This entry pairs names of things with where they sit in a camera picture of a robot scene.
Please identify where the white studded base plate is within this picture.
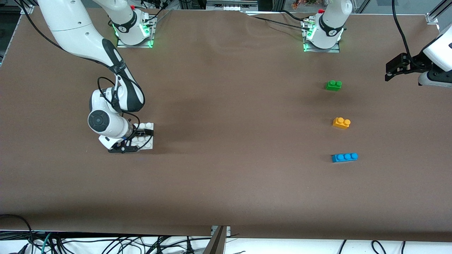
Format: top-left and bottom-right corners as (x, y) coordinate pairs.
(130, 122), (155, 150)

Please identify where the yellow two-stud block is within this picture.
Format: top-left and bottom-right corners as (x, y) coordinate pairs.
(332, 117), (351, 130)

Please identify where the blue three-stud block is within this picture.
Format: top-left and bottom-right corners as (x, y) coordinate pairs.
(331, 152), (359, 163)

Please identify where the brown table cover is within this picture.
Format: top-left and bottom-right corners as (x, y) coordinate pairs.
(0, 6), (452, 242)

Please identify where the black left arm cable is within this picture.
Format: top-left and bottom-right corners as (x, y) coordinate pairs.
(392, 0), (414, 59)

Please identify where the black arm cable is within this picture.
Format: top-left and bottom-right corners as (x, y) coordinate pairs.
(19, 0), (146, 133)
(392, 0), (414, 59)

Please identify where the aluminium frame profile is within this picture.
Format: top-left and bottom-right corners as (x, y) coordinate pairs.
(426, 0), (452, 25)
(19, 0), (36, 14)

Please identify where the tangled black cable bundle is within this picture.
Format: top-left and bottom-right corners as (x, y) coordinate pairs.
(49, 235), (212, 254)

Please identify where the short black base cable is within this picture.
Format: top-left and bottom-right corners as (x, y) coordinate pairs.
(282, 10), (308, 21)

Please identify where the teal cable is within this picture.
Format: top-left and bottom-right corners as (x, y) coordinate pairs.
(40, 232), (53, 254)

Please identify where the black looped floor cable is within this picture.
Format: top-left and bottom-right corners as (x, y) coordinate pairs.
(0, 214), (34, 254)

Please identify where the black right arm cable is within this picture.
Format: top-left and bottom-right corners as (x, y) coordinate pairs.
(19, 0), (146, 133)

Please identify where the long black base cable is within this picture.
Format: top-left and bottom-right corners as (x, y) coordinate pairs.
(251, 16), (308, 29)

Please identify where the black hanging cable loop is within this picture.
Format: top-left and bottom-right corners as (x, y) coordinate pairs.
(371, 240), (388, 254)

